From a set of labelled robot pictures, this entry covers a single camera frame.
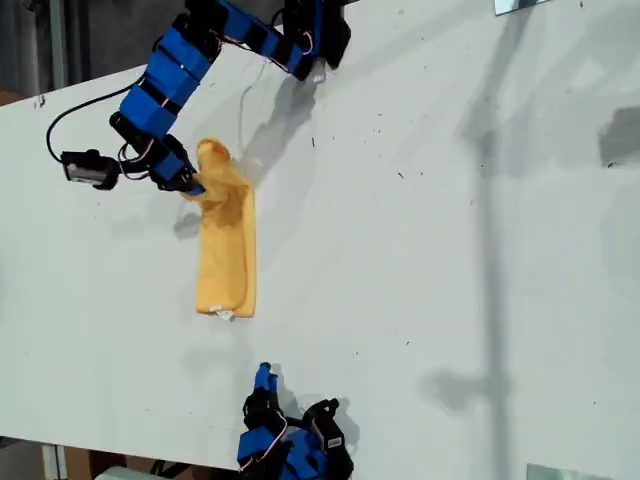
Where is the yellow square towel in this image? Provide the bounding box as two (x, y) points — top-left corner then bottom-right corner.
(180, 138), (257, 321)

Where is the white box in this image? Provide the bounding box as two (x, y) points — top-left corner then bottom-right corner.
(93, 465), (157, 480)

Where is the red white servo wire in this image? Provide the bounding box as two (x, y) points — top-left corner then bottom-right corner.
(117, 141), (154, 180)
(238, 415), (290, 474)

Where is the grey metal frame bar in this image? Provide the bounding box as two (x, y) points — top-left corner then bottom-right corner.
(48, 0), (69, 96)

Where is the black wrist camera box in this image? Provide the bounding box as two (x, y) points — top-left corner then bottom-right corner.
(310, 407), (347, 451)
(60, 148), (121, 192)

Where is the brown cardboard box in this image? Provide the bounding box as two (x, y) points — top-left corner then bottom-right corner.
(64, 446), (157, 480)

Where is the black camera cable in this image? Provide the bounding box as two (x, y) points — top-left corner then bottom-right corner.
(46, 82), (139, 164)

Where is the white frame bar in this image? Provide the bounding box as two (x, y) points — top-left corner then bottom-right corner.
(41, 443), (67, 480)

